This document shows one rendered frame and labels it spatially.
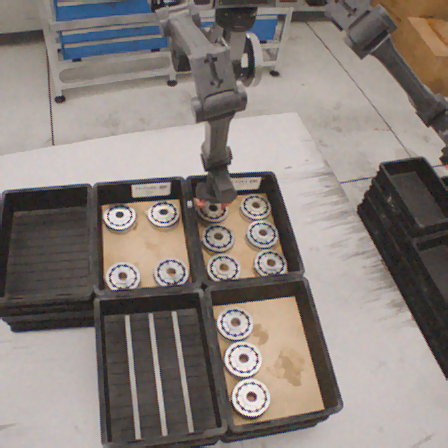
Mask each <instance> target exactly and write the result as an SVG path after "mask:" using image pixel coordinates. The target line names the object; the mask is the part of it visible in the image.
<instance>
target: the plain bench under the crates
mask: <svg viewBox="0 0 448 448"><path fill-rule="evenodd" d="M204 141H205V122H203V123H199V124H195V123H194V124H186V125H178V126H170V127H162V128H154V129H153V130H146V131H139V132H131V133H123V134H120V135H115V136H108V137H100V138H92V140H85V141H78V142H70V143H65V144H63V145H55V146H49V147H42V148H37V149H34V150H28V151H21V152H14V153H7V154H4V155H1V156H0V200H1V192H3V191H4V190H6V189H16V188H31V187H46V186H63V184H79V183H89V184H91V185H92V187H93V185H94V184H95V183H97V182H112V181H113V180H129V179H147V178H164V177H169V176H183V177H184V178H186V177H187V176H188V175H201V174H208V172H205V173H204V170H203V168H202V165H201V160H200V155H199V153H201V151H200V146H201V144H202V142H204ZM227 146H230V147H231V150H232V155H233V159H232V160H231V164H232V165H230V166H228V170H229V172H230V173H237V172H255V171H272V172H274V173H275V175H276V178H277V179H278V182H279V185H280V188H281V192H282V196H283V199H284V202H285V205H286V208H287V211H288V215H289V219H290V222H291V225H292V228H293V232H294V235H295V238H296V241H297V245H298V248H299V252H300V255H301V258H302V261H303V264H304V267H305V273H304V275H303V276H305V277H307V278H308V280H309V283H310V287H311V290H312V293H313V296H312V297H313V300H314V303H315V306H316V309H317V311H318V314H319V317H320V321H321V323H320V324H321V327H322V330H323V333H324V336H325V339H326V341H327V344H326V345H327V348H328V351H329V354H330V356H331V359H332V361H331V362H332V365H333V369H334V371H335V374H336V379H337V382H338V385H339V388H340V394H341V397H342V399H343V402H344V404H343V408H342V410H341V411H339V412H338V413H336V414H332V415H330V417H329V419H328V420H326V421H325V422H322V423H318V425H317V426H316V427H313V428H308V429H303V430H297V431H293V432H287V433H282V434H276V435H271V436H265V437H260V438H255V439H250V440H244V441H238V442H233V443H227V444H224V443H222V442H221V441H220V440H219V441H218V443H217V444H215V445H212V446H206V447H201V448H448V381H447V380H446V378H445V376H444V374H443V372H442V370H441V369H440V366H439V365H438V363H437V361H436V358H435V357H434V356H433V354H432V352H431V349H430V347H428V345H427V342H426V340H425V338H424V337H423V336H422V333H421V331H420V329H419V328H418V324H416V322H415V320H414V319H413V315H412V314H411V312H410V310H408V306H407V305H406V303H405V301H404V300H403V296H402V295H401V293H400V291H398V287H397V286H396V284H395V282H394V281H393V279H392V276H391V274H390V272H389V271H388V269H387V267H386V266H385V262H384V261H383V259H382V257H381V256H380V254H379V252H378V251H377V249H376V246H375V244H374V242H373V241H372V239H371V237H370V236H369V234H368V232H367V231H366V229H365V227H364V224H363V222H362V220H361V219H360V217H359V215H358V214H357V212H356V210H355V209H354V207H353V205H352V203H351V201H350V199H349V198H348V196H347V194H346V193H345V191H344V189H343V188H342V186H341V184H340V183H339V181H338V179H337V178H336V175H335V173H334V172H333V170H332V168H331V167H330V165H329V163H328V162H327V160H326V158H325V157H324V155H323V153H322V152H321V150H320V148H319V146H318V144H317V142H315V141H314V139H313V137H312V136H311V134H310V132H309V131H308V129H307V127H306V126H305V124H304V122H303V121H302V119H301V117H300V116H299V114H298V113H297V112H291V113H286V112H282V113H274V114H267V115H259V116H251V117H242V118H235V119H233V120H232V121H231V124H230V130H229V137H228V143H227ZM0 448H103V446H102V445H101V428H100V409H99V390H98V371H97V352H96V331H95V327H90V328H86V327H81V328H74V329H67V328H65V329H58V330H51V331H49V330H42V331H35V332H32V331H27V332H20V333H14V332H12V331H11V330H10V326H7V324H6V323H5V322H3V321H2V320H1V318H0Z"/></svg>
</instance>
